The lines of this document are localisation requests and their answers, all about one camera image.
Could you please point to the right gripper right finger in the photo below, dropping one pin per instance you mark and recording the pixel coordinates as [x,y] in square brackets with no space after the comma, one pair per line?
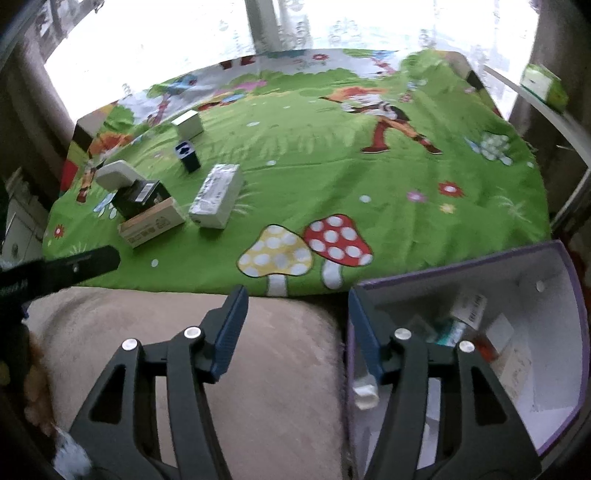
[481,434]

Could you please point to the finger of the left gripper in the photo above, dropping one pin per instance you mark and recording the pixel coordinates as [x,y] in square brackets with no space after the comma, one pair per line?
[40,278]

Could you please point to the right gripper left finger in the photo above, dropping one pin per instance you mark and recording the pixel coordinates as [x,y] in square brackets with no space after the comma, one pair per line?
[116,425]

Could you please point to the white plastic case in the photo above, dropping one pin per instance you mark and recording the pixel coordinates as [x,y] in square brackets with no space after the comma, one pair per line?
[116,175]

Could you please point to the black barcode box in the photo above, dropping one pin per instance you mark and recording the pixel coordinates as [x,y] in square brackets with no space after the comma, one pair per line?
[140,196]

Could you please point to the yellow tan long box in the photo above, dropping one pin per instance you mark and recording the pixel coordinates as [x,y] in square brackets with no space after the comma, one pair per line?
[151,223]

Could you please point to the dark blue small box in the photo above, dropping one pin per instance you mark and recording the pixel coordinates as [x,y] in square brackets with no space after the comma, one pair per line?
[188,157]

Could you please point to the small white cube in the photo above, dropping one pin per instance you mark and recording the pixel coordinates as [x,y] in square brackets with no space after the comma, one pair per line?
[188,125]

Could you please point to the teal foil box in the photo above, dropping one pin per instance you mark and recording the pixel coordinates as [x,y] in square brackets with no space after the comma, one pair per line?
[452,333]

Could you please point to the large white barcode box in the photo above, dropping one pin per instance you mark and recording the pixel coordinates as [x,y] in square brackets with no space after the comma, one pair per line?
[514,370]

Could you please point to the white medicine box red figure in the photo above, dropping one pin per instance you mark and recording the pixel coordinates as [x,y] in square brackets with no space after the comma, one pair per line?
[469,307]

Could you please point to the white drawer cabinet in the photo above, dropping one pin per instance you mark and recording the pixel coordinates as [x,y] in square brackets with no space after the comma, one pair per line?
[26,222]

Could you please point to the purple storage box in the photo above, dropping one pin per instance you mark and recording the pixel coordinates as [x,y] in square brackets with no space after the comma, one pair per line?
[534,296]

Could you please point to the lace window curtain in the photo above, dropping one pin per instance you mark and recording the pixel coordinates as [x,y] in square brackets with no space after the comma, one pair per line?
[127,46]

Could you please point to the green cartoon print cloth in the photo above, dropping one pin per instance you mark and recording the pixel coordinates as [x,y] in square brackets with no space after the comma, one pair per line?
[356,164]

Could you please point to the white curved shelf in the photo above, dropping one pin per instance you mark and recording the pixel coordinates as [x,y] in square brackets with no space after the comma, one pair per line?
[569,128]

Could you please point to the green tissue pack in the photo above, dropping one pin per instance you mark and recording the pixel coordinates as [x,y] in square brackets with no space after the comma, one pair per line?
[546,86]

